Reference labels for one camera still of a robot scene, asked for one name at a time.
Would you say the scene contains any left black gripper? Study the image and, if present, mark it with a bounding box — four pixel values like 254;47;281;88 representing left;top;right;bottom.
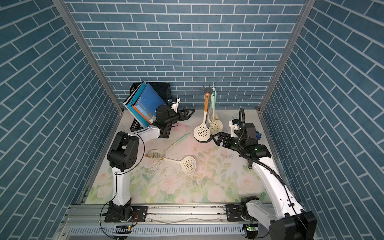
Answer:
163;110;194;127

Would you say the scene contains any wooden handled white spoon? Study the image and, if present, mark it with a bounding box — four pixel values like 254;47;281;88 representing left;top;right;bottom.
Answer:
194;93;211;143

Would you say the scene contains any wooden handled cream skimmer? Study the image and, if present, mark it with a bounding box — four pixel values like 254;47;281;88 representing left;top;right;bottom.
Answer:
158;156;197;175

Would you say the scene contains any diagonal mint handled skimmer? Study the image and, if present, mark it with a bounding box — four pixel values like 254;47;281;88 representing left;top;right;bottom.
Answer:
147;133;190;160

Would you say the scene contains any dark grey utensil rack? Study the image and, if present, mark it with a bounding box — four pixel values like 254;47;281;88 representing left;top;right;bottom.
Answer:
199;86;217;96

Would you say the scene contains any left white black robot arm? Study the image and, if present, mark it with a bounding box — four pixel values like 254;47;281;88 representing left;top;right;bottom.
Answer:
105;105;195;223

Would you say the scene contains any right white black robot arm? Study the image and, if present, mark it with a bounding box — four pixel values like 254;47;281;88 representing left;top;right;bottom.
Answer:
215;119;317;240

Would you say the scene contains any black perforated file basket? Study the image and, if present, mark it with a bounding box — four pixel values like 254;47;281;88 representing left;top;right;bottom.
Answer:
124;82;172;128

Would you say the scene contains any blue black stapler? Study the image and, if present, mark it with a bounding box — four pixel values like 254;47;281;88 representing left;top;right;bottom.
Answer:
256;131;262;140

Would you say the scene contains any blue book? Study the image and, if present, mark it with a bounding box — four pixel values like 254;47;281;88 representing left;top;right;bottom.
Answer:
136;84;165;120

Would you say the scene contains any orange book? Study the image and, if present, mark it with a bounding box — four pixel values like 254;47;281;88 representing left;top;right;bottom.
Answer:
133;105;154;127

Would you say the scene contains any teal notebook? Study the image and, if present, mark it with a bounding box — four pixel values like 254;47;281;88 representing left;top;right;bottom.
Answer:
123;82;150;128

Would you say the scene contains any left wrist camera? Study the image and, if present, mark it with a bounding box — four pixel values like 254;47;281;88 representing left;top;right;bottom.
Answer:
169;98;181;113

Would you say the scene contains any aluminium front rail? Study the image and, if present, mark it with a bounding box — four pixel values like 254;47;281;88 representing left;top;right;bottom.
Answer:
52;203;316;240

